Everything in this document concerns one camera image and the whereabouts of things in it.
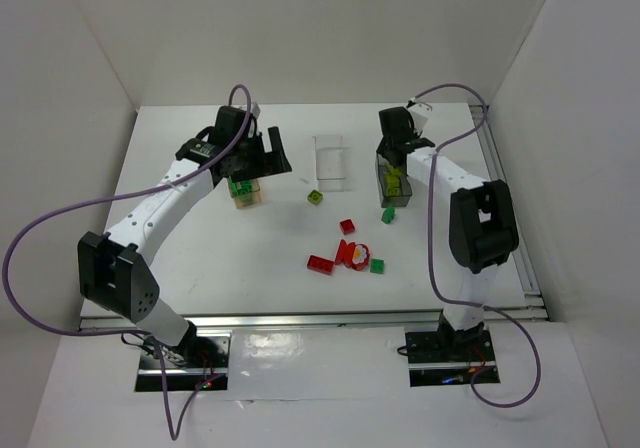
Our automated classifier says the lime stepped lego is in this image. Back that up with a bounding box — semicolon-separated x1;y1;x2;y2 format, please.
384;173;402;197

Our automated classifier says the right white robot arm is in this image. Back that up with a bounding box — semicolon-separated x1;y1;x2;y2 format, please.
376;102;519;349

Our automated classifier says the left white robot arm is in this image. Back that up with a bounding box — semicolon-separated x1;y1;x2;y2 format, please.
77;102;292;364

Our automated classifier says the grey translucent container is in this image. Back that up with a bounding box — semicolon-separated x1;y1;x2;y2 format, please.
376;151;413;208

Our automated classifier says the green lego under plate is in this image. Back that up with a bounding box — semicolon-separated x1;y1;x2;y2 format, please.
230;180;254;198

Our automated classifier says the lime square lego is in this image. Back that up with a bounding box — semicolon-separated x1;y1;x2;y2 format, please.
307;190;323;206

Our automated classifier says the clear plastic container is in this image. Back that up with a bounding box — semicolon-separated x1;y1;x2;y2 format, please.
314;134;347;192

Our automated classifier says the green lego near right gripper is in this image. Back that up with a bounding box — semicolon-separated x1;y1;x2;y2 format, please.
381;206;396;224

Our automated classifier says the small red square lego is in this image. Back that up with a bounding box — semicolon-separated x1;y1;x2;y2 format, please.
339;219;356;235

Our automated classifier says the red rectangular lego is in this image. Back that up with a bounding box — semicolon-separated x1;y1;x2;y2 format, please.
307;255;334;275

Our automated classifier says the red flower lego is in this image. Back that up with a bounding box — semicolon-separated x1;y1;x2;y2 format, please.
334;240;371;271

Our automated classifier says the green lego near flower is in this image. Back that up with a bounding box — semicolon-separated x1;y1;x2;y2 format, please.
369;259;385;274

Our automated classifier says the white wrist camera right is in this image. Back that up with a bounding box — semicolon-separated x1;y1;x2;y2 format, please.
406;98;433;136

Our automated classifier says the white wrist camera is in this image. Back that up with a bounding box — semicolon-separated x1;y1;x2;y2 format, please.
406;98;433;136
250;102;261;119

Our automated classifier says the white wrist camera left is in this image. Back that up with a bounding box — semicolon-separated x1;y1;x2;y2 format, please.
250;102;261;119

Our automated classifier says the aluminium rail front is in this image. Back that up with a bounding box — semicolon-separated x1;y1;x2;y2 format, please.
79;306;549;331

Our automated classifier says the aluminium rail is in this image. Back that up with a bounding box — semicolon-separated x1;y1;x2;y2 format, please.
470;106;546;311
79;306;549;331

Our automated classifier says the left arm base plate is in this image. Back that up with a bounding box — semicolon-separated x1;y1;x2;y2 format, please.
127;331;231;393

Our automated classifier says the aluminium rail right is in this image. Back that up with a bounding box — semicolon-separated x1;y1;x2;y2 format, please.
470;106;546;311

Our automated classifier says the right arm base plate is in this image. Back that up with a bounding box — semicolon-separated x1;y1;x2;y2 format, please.
396;330;500;387

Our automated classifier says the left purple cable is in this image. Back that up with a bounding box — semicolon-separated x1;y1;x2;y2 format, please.
2;85;252;442

